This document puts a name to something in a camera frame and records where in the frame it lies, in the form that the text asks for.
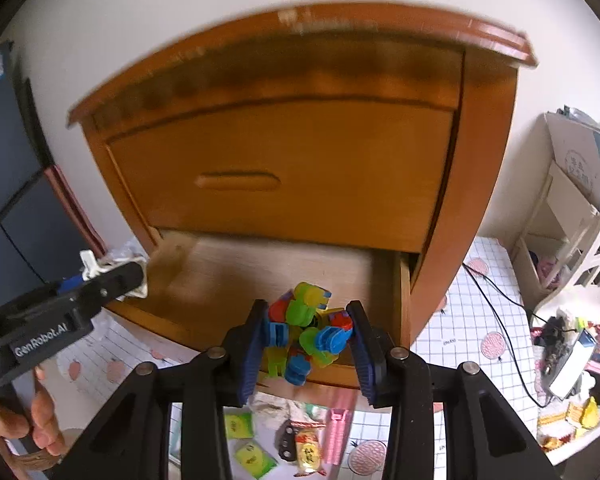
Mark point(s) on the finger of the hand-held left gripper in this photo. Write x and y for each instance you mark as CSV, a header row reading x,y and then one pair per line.
x,y
120,282

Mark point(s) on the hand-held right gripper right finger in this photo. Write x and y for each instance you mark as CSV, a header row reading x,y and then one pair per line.
x,y
364,365

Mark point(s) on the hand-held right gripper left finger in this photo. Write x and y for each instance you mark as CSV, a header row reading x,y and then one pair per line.
x,y
250,360

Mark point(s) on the cream cloth pouch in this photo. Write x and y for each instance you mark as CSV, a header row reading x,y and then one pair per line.
x,y
277,405

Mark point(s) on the colourful plastic block toy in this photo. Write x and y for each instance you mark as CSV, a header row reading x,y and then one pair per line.
x,y
305,330

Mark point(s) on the wooden drawer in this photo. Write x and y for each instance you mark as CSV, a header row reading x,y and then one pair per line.
x,y
330,160
260,270

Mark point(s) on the closed wooden drawer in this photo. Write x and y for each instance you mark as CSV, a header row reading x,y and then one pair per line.
x,y
330,160

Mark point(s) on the person's left hand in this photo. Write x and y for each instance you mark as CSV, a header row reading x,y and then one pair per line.
x,y
47,410

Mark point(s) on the white plastic bag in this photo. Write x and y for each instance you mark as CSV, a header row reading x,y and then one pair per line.
x,y
125,255

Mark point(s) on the green packet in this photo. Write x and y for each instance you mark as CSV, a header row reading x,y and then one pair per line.
x,y
254,460
239,425

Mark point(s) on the pink comb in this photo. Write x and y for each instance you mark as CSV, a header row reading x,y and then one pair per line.
x,y
337,435

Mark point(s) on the black toy car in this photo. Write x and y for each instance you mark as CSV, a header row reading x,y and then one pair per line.
x,y
284,442

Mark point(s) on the red yellow snack packet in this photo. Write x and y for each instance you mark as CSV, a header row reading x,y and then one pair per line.
x,y
309,447

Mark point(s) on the printed grid floor mat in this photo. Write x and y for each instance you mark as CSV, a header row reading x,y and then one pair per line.
x,y
480,320

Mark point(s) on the dark screen panel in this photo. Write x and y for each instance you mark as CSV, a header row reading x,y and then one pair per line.
x,y
10,135

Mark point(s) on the pile of small toys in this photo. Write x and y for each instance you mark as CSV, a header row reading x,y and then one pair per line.
x,y
575,360

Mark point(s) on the white shelf rack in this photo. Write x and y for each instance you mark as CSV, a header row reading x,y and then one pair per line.
x,y
545,240

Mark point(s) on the wooden nightstand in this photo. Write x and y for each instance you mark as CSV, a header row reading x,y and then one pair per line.
x,y
480,160

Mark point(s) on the white paper box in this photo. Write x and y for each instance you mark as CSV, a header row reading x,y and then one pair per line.
x,y
580,160

